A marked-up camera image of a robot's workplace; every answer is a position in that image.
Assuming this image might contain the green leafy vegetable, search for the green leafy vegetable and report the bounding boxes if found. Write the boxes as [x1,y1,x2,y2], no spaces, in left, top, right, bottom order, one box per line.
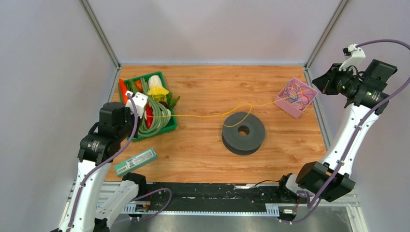
[166,92,180,110]

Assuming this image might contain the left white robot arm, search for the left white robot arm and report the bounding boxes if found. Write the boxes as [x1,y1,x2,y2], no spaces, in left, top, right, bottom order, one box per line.
[55,101,148,232]

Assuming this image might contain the dark grey cable spool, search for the dark grey cable spool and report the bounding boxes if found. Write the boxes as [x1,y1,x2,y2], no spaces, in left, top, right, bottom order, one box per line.
[221,112,266,156]

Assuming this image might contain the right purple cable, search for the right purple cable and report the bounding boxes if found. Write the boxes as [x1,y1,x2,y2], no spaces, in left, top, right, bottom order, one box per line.
[296,39,410,209]

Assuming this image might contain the orange carrot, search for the orange carrot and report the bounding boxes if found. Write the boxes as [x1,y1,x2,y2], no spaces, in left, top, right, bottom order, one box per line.
[118,79,128,104]

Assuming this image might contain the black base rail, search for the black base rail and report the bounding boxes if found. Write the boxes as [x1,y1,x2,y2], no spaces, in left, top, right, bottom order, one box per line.
[138,180,306,220]

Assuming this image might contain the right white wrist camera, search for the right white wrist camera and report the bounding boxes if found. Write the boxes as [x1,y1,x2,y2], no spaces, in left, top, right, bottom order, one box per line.
[338,44,366,71]

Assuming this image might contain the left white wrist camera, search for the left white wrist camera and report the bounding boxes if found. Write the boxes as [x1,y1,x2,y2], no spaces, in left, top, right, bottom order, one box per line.
[125,90,148,118]

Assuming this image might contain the yellow cable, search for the yellow cable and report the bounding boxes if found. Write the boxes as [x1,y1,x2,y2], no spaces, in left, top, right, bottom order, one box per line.
[146,84,313,128]

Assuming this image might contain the small orange tomato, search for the small orange tomato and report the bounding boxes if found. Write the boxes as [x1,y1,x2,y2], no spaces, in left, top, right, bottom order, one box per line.
[135,80,144,93]

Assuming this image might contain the green plastic tray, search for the green plastic tray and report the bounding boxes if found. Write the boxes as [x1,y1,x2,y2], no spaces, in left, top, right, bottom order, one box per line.
[117,72,180,142]

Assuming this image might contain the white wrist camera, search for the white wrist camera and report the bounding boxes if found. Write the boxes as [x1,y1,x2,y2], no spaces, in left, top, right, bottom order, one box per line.
[125,90,148,118]
[338,44,366,71]

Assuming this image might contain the coloured cables bundle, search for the coloured cables bundle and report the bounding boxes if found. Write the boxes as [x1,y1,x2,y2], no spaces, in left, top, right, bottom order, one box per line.
[281,81,316,111]

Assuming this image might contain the teal rectangular box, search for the teal rectangular box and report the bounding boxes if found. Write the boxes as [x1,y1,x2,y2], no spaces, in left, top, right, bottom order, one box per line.
[115,148,158,177]

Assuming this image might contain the green long beans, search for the green long beans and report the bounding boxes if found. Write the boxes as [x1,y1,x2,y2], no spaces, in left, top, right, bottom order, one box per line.
[137,78,171,139]

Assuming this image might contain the red chili pepper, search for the red chili pepper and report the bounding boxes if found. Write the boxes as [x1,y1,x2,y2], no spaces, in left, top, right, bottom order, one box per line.
[145,104,153,129]

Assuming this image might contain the purple onion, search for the purple onion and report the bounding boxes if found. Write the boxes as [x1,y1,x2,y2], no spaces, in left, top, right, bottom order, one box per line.
[159,101,169,109]

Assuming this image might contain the yellow white cabbage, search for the yellow white cabbage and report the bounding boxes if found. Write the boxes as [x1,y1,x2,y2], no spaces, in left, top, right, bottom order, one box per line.
[147,75,169,102]

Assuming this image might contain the pink plastic box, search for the pink plastic box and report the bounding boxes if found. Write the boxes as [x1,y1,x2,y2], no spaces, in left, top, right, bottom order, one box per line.
[274,78,318,119]

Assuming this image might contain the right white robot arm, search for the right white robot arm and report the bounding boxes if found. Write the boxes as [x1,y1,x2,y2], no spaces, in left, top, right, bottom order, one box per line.
[275,59,397,203]

